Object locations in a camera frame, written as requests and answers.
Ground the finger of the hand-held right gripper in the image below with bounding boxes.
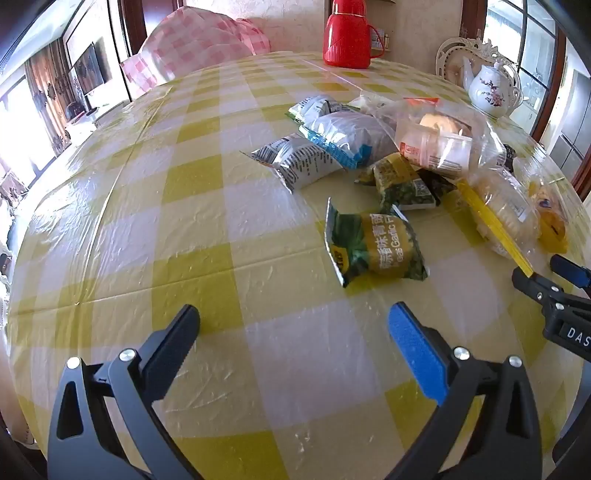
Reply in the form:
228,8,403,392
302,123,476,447
549,255,591,292
511,269,591,324

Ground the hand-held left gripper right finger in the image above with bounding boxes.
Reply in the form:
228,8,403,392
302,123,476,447
388,302,543,480

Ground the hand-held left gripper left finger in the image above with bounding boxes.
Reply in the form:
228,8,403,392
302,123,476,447
47,304,204,480

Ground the yellow-strip bread packet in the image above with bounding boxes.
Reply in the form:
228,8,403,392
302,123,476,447
455,168,541,278

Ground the large green pea snack packet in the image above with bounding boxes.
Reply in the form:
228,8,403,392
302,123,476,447
324,198,429,288

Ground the grey black-print snack packet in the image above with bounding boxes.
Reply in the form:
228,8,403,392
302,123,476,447
240,133,347,195

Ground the large blue white snack packet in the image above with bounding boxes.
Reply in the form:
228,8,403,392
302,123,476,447
299,111,400,171

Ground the yellow clear snack packet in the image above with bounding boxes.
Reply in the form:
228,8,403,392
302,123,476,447
512,157,570,254

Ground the yellow checked tablecloth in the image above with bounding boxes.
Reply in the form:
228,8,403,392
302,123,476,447
7,50,585,480

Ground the dark snack packet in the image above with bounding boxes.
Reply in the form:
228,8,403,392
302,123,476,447
418,170,458,206

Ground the grey refrigerator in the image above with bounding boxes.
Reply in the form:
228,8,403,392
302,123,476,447
549,71,591,195

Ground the small green pea snack packet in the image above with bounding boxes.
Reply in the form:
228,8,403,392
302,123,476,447
355,154,441,212

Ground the clear bag of cakes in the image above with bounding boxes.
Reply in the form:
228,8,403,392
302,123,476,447
388,98,509,178

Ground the white floral teapot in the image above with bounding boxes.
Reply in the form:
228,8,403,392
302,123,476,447
462,59,525,118

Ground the glass panel door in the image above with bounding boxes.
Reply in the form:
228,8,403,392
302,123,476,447
485,0,568,139

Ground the white television cabinet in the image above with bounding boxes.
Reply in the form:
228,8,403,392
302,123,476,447
65,105,116,139

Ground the white ornate chair back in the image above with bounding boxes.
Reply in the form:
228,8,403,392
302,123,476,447
435,37,522,88

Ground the green white snack packet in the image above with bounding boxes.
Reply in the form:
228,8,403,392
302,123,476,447
285,95,358,127

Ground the brown patterned curtain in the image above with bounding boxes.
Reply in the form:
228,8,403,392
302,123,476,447
25,39,77,155

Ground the flat screen television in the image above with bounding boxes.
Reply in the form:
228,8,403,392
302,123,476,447
71,42,107,99

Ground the pink checked food cover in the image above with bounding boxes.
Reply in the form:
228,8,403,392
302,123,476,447
120,7,271,102

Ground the red thermos jug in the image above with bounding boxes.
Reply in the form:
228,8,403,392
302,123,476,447
322,0,385,69

